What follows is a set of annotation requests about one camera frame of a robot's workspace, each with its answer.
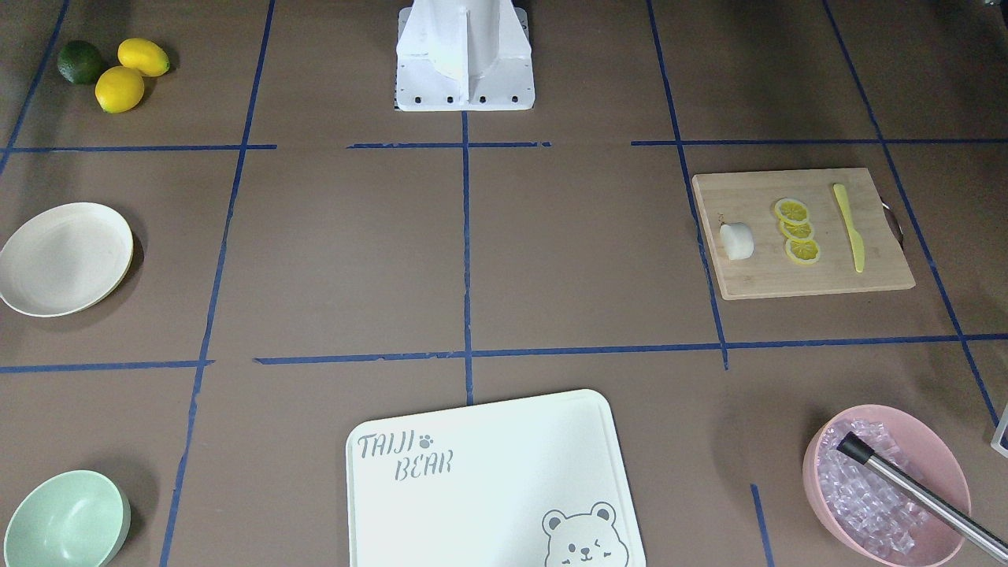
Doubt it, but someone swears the lemon slice bottom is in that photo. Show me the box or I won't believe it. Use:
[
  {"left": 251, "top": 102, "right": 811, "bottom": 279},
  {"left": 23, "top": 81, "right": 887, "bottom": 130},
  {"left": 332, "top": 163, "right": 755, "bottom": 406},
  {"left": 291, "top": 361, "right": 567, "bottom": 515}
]
[{"left": 784, "top": 238, "right": 821, "bottom": 265}]

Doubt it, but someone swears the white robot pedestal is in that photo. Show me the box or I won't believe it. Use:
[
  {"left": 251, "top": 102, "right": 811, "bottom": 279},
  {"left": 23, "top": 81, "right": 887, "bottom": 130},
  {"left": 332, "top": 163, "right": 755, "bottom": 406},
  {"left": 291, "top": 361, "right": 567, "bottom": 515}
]
[{"left": 394, "top": 1, "right": 536, "bottom": 112}]

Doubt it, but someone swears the pink bowl with ice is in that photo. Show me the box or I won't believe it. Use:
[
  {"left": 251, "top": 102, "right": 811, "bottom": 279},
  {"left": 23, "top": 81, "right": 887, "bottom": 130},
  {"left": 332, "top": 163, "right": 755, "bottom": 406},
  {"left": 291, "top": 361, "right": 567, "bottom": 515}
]
[{"left": 802, "top": 403, "right": 972, "bottom": 566}]

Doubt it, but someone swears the lemon slice top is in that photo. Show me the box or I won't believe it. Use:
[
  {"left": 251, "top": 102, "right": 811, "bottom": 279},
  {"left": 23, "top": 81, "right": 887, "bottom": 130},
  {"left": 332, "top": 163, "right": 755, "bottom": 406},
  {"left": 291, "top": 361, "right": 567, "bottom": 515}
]
[{"left": 773, "top": 198, "right": 810, "bottom": 226}]

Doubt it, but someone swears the metal cutting board handle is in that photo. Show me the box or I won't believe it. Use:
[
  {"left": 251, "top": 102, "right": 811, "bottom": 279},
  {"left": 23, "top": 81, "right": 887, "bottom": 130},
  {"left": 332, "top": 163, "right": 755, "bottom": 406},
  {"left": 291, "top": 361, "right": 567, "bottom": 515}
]
[{"left": 882, "top": 201, "right": 905, "bottom": 250}]

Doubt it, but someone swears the yellow lemon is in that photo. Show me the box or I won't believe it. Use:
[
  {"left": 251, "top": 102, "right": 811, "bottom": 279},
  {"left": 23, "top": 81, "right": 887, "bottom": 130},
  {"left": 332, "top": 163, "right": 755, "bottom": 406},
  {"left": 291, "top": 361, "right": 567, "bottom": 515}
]
[
  {"left": 117, "top": 37, "right": 172, "bottom": 76},
  {"left": 94, "top": 67, "right": 146, "bottom": 114}
]

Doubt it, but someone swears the lemon slice middle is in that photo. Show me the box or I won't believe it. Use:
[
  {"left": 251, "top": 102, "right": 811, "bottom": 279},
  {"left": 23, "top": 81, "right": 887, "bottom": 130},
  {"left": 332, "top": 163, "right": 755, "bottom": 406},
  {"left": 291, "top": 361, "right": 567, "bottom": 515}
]
[{"left": 778, "top": 220, "right": 816, "bottom": 242}]

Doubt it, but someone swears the white bear tray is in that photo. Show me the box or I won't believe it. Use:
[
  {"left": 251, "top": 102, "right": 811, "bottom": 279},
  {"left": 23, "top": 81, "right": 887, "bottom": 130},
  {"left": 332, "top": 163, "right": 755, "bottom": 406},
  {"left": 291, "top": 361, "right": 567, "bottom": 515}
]
[{"left": 346, "top": 390, "right": 646, "bottom": 566}]

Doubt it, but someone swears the yellow plastic knife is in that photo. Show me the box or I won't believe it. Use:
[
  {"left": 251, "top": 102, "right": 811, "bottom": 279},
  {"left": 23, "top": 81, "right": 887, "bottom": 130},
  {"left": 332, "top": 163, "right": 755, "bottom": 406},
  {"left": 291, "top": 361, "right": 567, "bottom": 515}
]
[{"left": 832, "top": 183, "right": 866, "bottom": 273}]

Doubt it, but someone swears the mint green bowl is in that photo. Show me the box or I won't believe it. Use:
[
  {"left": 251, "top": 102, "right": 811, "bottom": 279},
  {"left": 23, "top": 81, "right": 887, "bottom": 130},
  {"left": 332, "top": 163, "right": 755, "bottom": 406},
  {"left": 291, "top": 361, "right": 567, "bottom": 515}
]
[{"left": 3, "top": 470, "right": 131, "bottom": 566}]

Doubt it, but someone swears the bamboo cutting board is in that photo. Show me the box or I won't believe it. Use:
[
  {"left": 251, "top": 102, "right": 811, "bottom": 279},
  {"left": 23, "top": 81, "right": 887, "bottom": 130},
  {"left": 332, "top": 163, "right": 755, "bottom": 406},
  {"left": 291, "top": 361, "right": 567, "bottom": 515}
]
[{"left": 692, "top": 168, "right": 915, "bottom": 300}]

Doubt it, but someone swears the green lime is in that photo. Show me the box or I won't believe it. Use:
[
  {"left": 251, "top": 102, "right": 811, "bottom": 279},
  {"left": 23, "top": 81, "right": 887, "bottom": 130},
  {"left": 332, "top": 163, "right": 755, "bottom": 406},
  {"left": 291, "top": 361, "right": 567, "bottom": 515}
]
[{"left": 57, "top": 40, "right": 106, "bottom": 85}]

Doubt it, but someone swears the yellow lemon upper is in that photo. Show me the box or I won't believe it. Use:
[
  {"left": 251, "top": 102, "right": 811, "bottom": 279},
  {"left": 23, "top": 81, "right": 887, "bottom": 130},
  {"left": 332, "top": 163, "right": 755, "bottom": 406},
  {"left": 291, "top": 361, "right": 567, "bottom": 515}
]
[{"left": 117, "top": 37, "right": 172, "bottom": 76}]

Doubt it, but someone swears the lemon slice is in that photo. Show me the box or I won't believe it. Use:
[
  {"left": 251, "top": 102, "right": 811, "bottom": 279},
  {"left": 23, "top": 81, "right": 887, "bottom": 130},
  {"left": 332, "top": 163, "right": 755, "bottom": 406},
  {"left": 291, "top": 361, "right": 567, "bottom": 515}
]
[
  {"left": 773, "top": 198, "right": 810, "bottom": 226},
  {"left": 778, "top": 220, "right": 816, "bottom": 242},
  {"left": 784, "top": 238, "right": 821, "bottom": 265}
]

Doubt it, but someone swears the cream round plate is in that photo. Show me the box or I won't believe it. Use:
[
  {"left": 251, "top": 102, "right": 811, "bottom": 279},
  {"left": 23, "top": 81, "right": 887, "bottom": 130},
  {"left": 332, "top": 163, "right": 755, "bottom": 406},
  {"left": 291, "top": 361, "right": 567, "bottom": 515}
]
[{"left": 1, "top": 203, "right": 135, "bottom": 318}]

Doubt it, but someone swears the white steamed bun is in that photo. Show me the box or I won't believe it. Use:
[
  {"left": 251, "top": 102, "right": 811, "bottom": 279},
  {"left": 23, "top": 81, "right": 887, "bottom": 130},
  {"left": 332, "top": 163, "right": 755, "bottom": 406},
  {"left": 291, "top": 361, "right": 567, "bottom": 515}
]
[{"left": 719, "top": 222, "right": 755, "bottom": 261}]

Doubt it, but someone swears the yellow lemon lower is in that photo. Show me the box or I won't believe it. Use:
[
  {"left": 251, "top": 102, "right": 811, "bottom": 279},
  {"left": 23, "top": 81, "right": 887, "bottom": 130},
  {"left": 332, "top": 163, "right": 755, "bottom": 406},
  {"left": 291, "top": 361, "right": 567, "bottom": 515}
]
[{"left": 94, "top": 67, "right": 146, "bottom": 114}]

